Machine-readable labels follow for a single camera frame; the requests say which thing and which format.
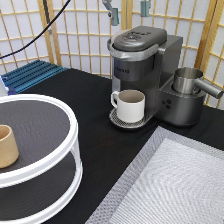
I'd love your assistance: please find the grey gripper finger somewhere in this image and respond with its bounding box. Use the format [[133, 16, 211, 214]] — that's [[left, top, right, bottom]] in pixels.
[[102, 0, 119, 26], [140, 0, 151, 17]]

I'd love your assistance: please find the grey coffee machine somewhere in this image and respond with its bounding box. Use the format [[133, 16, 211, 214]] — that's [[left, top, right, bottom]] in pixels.
[[108, 26, 205, 129]]

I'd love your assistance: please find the white ceramic coffee mug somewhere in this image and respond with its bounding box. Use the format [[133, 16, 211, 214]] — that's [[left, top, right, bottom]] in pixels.
[[111, 90, 145, 123]]

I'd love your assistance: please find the wooden shoji folding screen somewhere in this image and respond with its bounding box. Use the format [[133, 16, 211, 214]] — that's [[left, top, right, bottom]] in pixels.
[[0, 0, 224, 110]]

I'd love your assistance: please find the steel milk frother jug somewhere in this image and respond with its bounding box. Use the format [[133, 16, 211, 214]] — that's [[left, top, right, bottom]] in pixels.
[[173, 67, 223, 99]]

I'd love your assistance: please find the white two-tier round shelf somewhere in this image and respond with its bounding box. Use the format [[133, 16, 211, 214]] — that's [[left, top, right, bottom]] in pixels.
[[0, 94, 83, 224]]

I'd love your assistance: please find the grey woven placemat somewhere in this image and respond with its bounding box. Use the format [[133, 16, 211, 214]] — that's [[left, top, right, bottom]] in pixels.
[[85, 127, 224, 224]]

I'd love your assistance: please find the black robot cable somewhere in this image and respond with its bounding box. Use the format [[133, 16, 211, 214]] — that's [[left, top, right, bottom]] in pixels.
[[0, 0, 73, 60]]

